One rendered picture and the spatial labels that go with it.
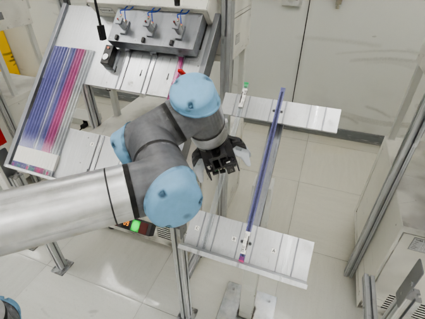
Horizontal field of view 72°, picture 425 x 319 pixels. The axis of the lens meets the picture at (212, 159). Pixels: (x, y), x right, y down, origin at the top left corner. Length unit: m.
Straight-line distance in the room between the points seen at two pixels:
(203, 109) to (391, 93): 2.38
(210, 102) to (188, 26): 0.65
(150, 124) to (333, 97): 2.35
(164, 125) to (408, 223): 0.99
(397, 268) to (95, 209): 1.21
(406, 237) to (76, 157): 1.22
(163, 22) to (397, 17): 1.84
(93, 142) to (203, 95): 0.75
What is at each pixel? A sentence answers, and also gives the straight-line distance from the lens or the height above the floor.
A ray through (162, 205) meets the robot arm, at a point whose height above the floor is 1.15.
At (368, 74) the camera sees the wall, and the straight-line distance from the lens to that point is 2.67.
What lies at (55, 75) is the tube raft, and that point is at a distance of 1.35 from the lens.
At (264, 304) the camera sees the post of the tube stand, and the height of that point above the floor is 0.01.
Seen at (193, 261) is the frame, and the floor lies 0.32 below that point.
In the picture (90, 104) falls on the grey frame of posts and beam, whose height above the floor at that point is 0.75.
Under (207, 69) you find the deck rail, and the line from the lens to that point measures 1.06.
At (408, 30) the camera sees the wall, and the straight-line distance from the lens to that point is 2.61.
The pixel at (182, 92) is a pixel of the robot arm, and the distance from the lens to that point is 0.46.
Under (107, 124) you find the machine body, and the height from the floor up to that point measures 0.62.
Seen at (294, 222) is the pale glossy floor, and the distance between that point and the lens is 1.95.
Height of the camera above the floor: 1.40
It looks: 36 degrees down
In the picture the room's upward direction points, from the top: straight up
